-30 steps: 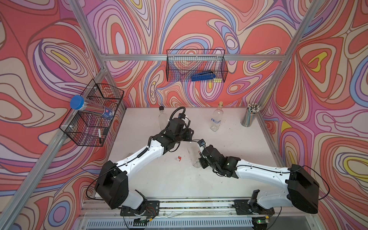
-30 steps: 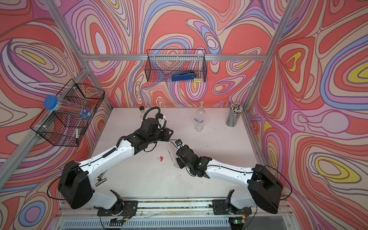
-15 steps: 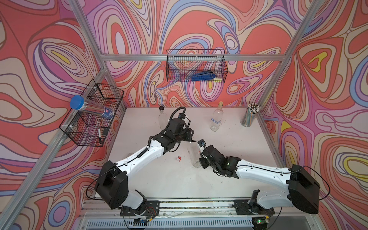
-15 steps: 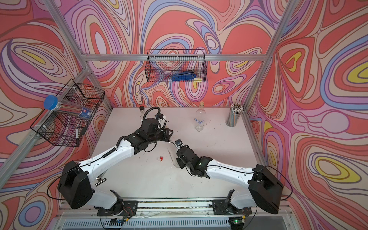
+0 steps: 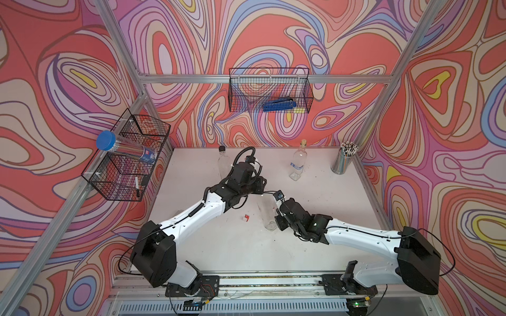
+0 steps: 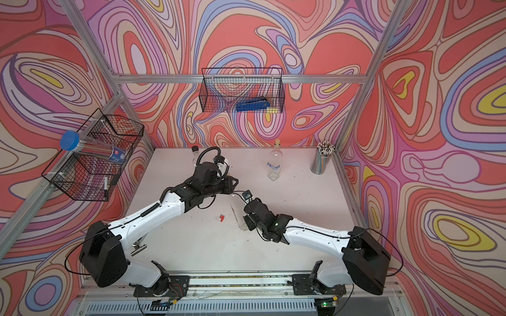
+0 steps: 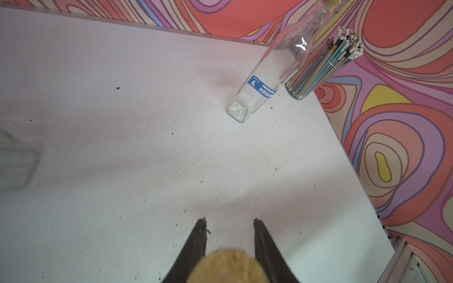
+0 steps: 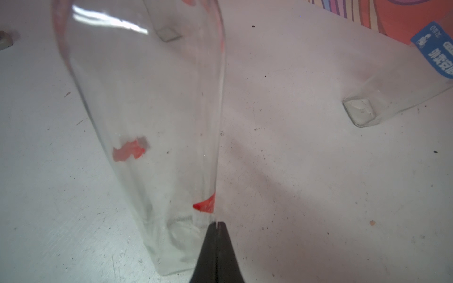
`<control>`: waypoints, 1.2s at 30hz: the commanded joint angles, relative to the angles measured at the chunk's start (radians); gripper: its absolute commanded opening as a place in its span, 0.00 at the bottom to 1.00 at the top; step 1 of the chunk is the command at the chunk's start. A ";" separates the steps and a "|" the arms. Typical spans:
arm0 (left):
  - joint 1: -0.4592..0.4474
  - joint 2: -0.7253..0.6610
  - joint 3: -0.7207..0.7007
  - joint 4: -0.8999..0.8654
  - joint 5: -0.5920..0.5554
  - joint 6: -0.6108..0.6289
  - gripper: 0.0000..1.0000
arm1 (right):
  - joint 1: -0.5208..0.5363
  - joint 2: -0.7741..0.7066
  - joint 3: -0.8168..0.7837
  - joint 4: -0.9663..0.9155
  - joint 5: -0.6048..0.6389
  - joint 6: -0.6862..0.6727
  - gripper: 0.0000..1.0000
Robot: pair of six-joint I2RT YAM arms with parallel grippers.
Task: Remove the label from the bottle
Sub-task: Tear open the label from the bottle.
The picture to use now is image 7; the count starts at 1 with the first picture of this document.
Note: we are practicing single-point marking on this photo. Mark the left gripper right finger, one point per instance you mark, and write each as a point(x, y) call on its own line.
point(269, 256)

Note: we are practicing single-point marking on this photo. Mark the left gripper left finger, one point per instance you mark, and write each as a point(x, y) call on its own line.
point(191, 253)

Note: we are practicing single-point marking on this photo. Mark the clear bottle red label cork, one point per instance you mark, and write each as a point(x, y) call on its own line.
point(228, 266)

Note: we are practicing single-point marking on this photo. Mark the clear bottle with black cap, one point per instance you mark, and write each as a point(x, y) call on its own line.
point(18, 162)

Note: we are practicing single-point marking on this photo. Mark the clear bottle blue label cork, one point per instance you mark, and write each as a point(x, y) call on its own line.
point(283, 58)

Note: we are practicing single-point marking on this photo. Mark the metal cup with pencils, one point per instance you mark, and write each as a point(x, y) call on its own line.
point(342, 47)

